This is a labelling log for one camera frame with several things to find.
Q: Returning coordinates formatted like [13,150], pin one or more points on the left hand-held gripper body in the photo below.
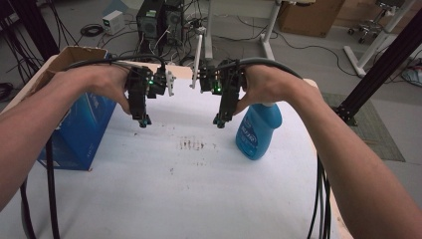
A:
[137,89]

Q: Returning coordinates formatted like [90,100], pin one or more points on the person's right hand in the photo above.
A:
[275,86]

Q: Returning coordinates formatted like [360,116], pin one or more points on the white desk leg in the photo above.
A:
[375,43]
[208,30]
[270,30]

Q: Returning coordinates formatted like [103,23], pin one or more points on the office chair base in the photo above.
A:
[368,26]

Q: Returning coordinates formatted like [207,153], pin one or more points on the black computer tower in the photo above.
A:
[156,20]

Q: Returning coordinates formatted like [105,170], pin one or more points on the colourful cloth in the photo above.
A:
[413,75]

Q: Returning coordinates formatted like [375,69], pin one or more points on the blue cardboard box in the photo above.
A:
[83,132]

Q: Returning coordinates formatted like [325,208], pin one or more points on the person's left hand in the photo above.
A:
[96,79]

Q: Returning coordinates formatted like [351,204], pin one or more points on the black aluminium frame beam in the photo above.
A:
[381,66]
[36,30]

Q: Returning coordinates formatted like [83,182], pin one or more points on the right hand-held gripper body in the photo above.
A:
[229,89]

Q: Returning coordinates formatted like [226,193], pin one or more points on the white foam sheet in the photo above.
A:
[185,186]

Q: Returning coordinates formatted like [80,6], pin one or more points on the white power supply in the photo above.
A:
[113,21]

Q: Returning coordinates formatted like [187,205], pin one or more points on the brown cardboard box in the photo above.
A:
[308,16]

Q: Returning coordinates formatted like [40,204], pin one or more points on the blue spray bottle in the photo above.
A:
[257,132]

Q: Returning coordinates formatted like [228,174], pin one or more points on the green floor mat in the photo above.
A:
[375,132]

